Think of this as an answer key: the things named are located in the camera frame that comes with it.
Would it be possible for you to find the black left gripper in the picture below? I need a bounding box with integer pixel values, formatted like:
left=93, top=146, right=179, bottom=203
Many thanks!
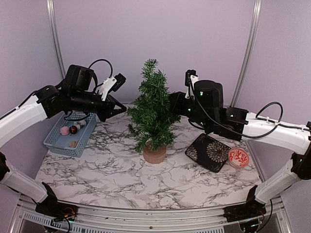
left=69, top=90, right=126, bottom=122

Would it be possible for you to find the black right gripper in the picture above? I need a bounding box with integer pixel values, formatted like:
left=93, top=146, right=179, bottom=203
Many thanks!
left=170, top=91, right=212, bottom=131

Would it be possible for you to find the small green christmas tree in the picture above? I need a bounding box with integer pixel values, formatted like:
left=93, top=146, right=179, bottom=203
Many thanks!
left=128, top=59, right=180, bottom=164

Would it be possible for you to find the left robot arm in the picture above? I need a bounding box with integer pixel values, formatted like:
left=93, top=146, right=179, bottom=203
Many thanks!
left=0, top=65, right=126, bottom=216

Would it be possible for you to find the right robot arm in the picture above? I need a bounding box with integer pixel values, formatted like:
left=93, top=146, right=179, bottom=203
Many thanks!
left=170, top=75, right=311, bottom=217

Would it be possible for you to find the white fluffy pompom ornament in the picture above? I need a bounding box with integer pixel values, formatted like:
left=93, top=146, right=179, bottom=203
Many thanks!
left=74, top=120, right=87, bottom=129

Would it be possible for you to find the dark red ball ornament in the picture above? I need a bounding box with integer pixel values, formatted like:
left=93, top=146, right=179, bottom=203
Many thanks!
left=69, top=125, right=78, bottom=134

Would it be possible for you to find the pink pompom ornament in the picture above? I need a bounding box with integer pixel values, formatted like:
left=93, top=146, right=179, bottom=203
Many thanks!
left=60, top=126, right=70, bottom=136

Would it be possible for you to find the black floral rectangular plate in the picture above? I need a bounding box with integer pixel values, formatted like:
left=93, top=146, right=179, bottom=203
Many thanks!
left=185, top=133, right=231, bottom=173

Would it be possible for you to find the beige burlap bow ornament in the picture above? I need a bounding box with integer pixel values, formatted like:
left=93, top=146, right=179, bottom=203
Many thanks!
left=69, top=141, right=78, bottom=148

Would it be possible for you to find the light blue plastic basket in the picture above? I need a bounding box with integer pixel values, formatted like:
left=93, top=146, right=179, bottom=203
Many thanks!
left=43, top=112, right=96, bottom=158

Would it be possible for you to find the red white patterned bowl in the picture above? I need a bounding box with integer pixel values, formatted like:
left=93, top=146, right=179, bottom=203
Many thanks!
left=228, top=148, right=250, bottom=168

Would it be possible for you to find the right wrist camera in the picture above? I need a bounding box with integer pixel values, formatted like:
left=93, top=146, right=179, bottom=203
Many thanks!
left=185, top=69, right=199, bottom=99

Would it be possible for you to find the right aluminium frame post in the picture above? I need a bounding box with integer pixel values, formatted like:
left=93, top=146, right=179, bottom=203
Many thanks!
left=230, top=0, right=262, bottom=107

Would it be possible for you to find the aluminium frame post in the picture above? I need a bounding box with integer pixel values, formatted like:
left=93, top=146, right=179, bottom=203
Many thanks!
left=230, top=0, right=262, bottom=107
left=46, top=0, right=66, bottom=80

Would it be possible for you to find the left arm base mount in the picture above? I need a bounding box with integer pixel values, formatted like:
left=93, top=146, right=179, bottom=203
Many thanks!
left=35, top=201, right=78, bottom=221

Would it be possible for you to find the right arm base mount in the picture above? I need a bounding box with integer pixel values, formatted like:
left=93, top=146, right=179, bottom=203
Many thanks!
left=223, top=203, right=267, bottom=222

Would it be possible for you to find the left aluminium frame post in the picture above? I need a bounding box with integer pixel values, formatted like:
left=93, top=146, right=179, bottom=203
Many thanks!
left=46, top=0, right=66, bottom=80

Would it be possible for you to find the aluminium front rail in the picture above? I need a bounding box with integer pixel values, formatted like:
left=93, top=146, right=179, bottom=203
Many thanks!
left=8, top=196, right=293, bottom=233

